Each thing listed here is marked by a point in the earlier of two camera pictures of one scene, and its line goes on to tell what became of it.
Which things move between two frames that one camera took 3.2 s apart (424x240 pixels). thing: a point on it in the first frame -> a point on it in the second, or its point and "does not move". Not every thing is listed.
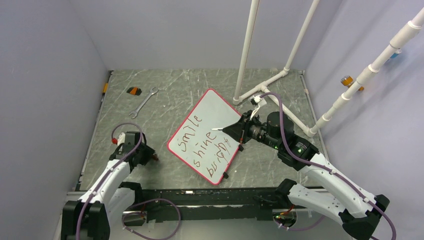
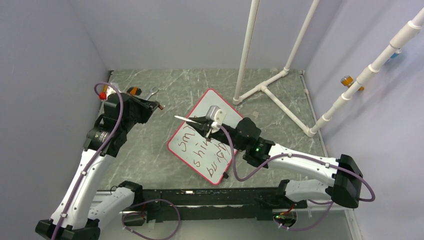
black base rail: x=227 y=204 does not move
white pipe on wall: x=401 y=38 does not move
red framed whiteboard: x=209 y=152 does not move
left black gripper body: x=145 y=153 -> x=140 y=113
